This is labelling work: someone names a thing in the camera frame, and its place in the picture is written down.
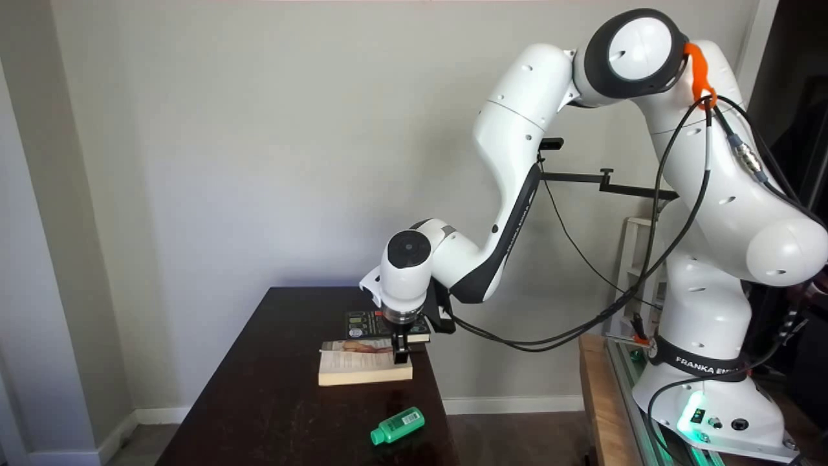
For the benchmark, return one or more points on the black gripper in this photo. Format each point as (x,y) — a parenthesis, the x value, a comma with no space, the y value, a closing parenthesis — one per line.
(407,325)

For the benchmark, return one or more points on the paperback book with portrait cover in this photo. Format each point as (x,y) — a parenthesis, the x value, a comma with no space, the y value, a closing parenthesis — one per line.
(360,362)

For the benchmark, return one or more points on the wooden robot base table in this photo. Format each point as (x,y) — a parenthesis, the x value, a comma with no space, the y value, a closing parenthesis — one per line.
(611,421)

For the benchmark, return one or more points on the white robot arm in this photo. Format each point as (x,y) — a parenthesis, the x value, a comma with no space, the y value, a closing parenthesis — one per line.
(720,222)

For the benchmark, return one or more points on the black Stuff Matters book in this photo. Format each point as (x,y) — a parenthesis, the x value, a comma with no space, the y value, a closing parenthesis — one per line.
(370,325)

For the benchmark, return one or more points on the dark wooden dresser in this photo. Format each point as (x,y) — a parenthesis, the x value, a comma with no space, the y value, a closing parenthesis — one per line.
(266,406)

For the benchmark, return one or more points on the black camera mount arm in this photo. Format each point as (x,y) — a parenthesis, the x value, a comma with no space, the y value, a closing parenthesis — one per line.
(601,176)

